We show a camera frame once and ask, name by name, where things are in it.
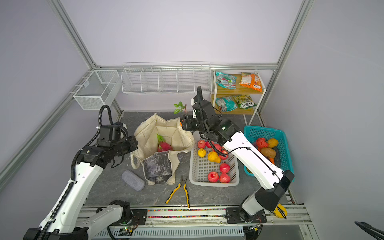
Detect red apple back left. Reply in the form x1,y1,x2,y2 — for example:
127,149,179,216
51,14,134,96
197,140,206,149

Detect white wire wall basket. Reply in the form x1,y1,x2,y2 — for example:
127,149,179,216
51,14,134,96
121,63,214,94

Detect red apple front right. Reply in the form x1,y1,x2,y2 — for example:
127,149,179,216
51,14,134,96
219,173,231,184

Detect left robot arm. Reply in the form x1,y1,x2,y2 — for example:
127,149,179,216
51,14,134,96
24,105,138,240

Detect cream canvas tote bag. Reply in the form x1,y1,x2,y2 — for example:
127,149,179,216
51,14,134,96
131,114,195,185

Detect white plastic fruit basket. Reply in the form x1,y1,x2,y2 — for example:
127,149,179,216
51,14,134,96
189,132,240,187

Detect orange fruit with leaves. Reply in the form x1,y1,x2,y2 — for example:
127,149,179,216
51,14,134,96
174,102,187,126

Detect pink dragon fruit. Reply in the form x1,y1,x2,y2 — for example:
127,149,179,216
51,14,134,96
157,134,173,152

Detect yellow handled pliers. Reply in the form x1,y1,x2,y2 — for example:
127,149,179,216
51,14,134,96
165,175,191,208

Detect black tripod leg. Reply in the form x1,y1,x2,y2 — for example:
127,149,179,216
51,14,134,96
355,221,384,240

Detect teal snack bag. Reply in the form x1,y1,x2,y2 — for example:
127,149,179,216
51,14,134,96
216,96,238,113
215,72,237,90

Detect red bell pepper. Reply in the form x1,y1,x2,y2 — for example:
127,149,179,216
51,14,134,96
256,138,269,149

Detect white wooden two-tier shelf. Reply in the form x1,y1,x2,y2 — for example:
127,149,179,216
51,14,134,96
211,71,267,125

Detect red apple front left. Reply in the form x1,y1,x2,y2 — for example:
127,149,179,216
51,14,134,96
207,172,220,183

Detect green snack bag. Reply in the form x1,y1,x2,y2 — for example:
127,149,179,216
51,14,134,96
233,95,256,110

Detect teal plastic vegetable basket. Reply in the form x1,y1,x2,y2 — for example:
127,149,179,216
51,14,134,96
244,126,294,173

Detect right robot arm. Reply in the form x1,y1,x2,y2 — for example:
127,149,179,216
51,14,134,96
182,86,295,223

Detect red apple middle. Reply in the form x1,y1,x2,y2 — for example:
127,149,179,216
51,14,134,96
220,163,231,174

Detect orange snack bag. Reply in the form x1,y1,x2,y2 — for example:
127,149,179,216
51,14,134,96
240,73,263,92

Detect red apple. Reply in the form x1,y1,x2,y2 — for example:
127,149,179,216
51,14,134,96
219,173,231,184
220,163,231,174
207,172,220,183
197,140,206,149

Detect yellow tape measure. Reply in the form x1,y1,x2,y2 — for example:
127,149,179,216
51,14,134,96
274,204,288,220

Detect yellow pear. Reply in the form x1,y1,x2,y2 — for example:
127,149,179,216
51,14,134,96
207,151,222,163

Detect brown potato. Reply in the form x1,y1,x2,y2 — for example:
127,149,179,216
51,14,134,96
261,148,276,159

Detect teal snack bag lower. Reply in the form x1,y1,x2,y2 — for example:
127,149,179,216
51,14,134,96
216,96,238,113

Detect white mesh wall box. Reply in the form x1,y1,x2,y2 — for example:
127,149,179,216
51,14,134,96
74,70,122,111

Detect grey fabric glasses case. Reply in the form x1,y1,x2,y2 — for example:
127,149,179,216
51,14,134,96
122,170,146,192

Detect teal snack bag top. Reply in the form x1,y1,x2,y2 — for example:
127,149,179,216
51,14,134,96
215,72,237,90

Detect yellow bell pepper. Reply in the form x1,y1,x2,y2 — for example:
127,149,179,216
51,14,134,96
267,139,279,149

